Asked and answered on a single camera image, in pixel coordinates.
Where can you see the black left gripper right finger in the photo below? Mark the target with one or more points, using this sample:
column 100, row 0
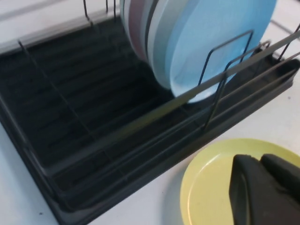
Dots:
column 283, row 171

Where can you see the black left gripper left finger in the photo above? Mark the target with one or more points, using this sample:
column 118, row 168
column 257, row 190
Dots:
column 253, row 194

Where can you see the yellow plate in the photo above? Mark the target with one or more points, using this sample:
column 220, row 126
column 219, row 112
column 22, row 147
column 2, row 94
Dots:
column 206, row 178

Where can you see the light blue plate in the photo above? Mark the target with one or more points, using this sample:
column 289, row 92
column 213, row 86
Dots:
column 211, row 47

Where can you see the pale blue-green plate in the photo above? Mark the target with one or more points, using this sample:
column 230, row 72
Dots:
column 161, row 35

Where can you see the pink plate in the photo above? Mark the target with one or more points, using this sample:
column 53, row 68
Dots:
column 136, row 23

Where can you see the black dish drying rack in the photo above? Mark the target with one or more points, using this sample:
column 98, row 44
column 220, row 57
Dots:
column 70, row 93

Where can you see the grey-teal plate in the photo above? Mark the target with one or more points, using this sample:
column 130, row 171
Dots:
column 145, row 14

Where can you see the green plate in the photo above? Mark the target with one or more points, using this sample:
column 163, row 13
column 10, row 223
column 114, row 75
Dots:
column 124, row 11

